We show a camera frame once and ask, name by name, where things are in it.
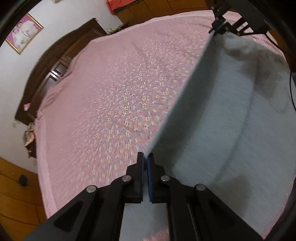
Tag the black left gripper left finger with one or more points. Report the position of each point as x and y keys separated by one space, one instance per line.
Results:
x=135 y=185

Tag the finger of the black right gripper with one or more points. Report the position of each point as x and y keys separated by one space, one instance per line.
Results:
x=240 y=27
x=218 y=27

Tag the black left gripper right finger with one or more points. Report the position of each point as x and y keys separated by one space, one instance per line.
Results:
x=159 y=190

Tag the grey sweat pants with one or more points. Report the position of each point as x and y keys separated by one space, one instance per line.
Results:
x=214 y=110

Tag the pink floral bedspread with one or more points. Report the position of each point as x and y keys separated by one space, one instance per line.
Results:
x=78 y=128

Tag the red and cream blanket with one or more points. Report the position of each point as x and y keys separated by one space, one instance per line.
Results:
x=117 y=5

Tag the wooden wardrobe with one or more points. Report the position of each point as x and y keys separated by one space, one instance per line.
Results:
x=22 y=207

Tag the cluttered dark nightstand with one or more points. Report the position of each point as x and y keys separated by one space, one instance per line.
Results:
x=29 y=140

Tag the dark wooden headboard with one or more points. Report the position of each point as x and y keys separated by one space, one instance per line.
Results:
x=52 y=65

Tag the framed wedding photo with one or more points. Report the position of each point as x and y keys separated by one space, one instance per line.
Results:
x=24 y=31

